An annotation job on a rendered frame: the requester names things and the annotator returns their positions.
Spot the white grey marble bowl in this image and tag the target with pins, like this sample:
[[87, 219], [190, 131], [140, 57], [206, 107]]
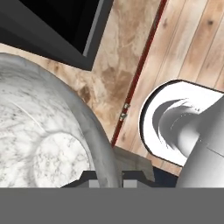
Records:
[[43, 122]]

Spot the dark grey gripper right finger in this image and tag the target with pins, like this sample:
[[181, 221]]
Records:
[[132, 178]]

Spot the white round black-edged object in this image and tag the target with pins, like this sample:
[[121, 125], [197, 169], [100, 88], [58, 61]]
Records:
[[186, 131]]

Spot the dark grey black-fronted appliance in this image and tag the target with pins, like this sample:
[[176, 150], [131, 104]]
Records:
[[52, 32]]

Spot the red cabinet door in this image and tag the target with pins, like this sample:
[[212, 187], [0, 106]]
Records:
[[137, 73]]

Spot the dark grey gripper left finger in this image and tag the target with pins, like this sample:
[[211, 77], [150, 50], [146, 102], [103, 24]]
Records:
[[87, 178]]

